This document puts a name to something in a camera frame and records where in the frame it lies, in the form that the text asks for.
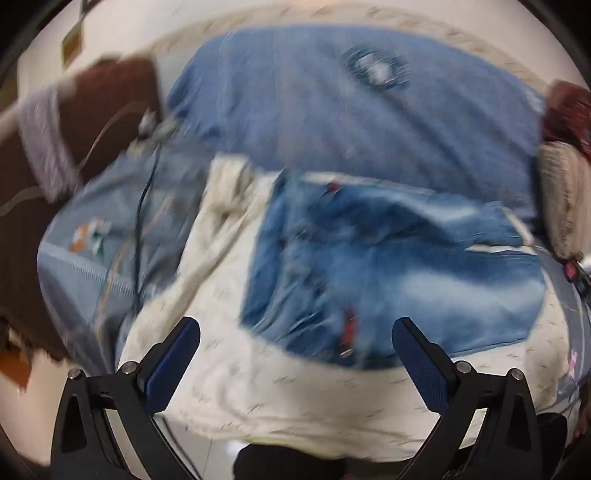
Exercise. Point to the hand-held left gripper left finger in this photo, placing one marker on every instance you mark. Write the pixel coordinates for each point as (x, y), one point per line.
(167, 364)

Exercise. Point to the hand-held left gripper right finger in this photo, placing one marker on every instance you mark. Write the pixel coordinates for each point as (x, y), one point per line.
(424, 364)

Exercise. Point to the blue denim pants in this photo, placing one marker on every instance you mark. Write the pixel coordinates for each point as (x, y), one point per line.
(392, 277)

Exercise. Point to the dark cloth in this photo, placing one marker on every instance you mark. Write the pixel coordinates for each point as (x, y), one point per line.
(286, 464)

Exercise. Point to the brown blanket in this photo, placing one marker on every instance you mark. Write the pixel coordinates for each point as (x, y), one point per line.
(27, 230)

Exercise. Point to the beige striped pillow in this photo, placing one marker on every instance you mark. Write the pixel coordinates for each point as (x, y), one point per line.
(561, 198)

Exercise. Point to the white charger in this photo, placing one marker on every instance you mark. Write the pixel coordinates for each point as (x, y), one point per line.
(152, 127)

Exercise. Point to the lavender cloth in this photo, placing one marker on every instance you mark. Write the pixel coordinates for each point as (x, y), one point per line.
(46, 143)

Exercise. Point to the blue bed cover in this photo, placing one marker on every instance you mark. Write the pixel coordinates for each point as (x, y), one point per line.
(300, 115)

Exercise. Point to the power strip with red switch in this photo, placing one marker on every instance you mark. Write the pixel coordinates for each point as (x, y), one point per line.
(575, 272)

